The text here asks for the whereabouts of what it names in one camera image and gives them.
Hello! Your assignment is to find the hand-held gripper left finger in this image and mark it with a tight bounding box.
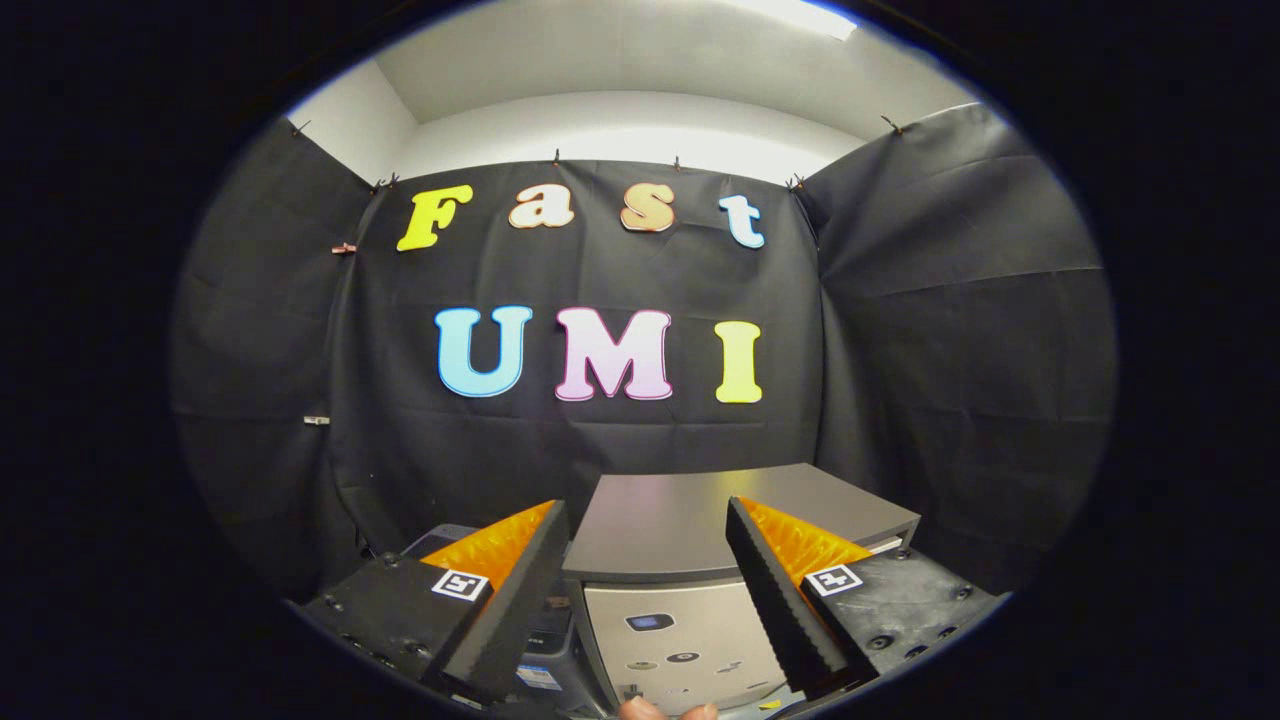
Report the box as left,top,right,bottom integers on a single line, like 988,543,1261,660
298,500,571,704

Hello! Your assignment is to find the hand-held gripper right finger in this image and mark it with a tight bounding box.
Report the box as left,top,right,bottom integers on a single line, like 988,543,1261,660
724,497,1005,702

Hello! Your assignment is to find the black backdrop cloth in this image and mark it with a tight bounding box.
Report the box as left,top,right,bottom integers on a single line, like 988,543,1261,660
170,100,1118,601

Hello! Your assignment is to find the dark grey washing machine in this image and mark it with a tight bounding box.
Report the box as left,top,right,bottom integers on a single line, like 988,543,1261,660
400,523,607,717

